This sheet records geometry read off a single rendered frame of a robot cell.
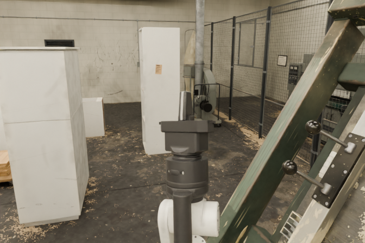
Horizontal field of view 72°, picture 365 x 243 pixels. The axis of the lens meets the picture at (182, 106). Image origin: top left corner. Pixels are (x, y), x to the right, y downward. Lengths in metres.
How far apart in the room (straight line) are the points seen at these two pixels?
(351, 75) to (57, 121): 2.30
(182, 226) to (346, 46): 0.81
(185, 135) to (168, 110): 3.64
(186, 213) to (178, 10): 8.31
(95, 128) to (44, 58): 3.04
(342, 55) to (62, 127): 2.27
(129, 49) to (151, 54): 4.40
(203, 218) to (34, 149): 2.34
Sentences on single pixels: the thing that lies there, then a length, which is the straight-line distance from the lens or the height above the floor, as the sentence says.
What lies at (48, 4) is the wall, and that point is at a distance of 8.63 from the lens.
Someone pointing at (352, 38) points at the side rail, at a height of 1.77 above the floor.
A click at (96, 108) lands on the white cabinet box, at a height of 0.59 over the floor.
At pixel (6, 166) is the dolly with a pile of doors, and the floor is 0.24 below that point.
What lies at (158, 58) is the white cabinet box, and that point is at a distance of 3.99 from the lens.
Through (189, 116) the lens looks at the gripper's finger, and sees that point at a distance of 0.52.
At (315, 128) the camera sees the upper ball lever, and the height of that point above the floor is 1.54.
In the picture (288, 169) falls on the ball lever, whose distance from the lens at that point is 0.70.
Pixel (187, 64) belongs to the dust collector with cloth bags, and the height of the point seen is 1.35.
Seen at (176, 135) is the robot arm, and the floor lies 1.56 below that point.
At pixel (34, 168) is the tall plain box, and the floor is 0.63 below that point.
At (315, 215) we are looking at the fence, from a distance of 0.77.
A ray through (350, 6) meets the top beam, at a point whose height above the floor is 1.86.
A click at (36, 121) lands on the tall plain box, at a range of 2.66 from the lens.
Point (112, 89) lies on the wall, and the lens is 8.44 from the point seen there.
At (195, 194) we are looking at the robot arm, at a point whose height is 1.46.
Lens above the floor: 1.73
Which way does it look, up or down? 13 degrees down
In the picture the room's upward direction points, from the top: straight up
